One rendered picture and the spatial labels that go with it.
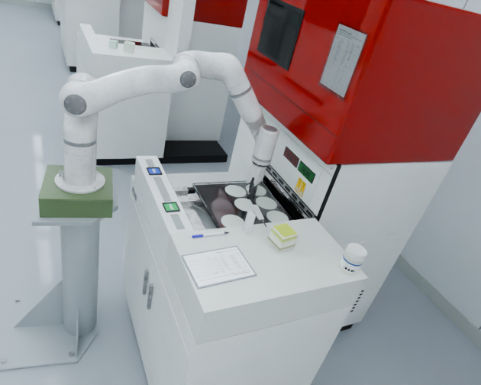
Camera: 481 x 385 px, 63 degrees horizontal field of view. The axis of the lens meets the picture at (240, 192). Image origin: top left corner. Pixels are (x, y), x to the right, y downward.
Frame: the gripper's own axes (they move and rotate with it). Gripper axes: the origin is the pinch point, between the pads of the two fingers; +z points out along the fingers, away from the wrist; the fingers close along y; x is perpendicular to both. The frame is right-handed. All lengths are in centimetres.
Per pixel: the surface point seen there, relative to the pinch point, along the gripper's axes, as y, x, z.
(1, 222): 12, -155, 92
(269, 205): 1.8, 10.1, 2.0
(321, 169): 2.5, 26.0, -23.7
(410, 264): -126, 103, 82
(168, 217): 46.4, -15.6, -4.0
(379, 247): -30, 64, 20
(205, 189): 11.4, -18.0, 2.1
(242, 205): 10.8, 0.2, 2.0
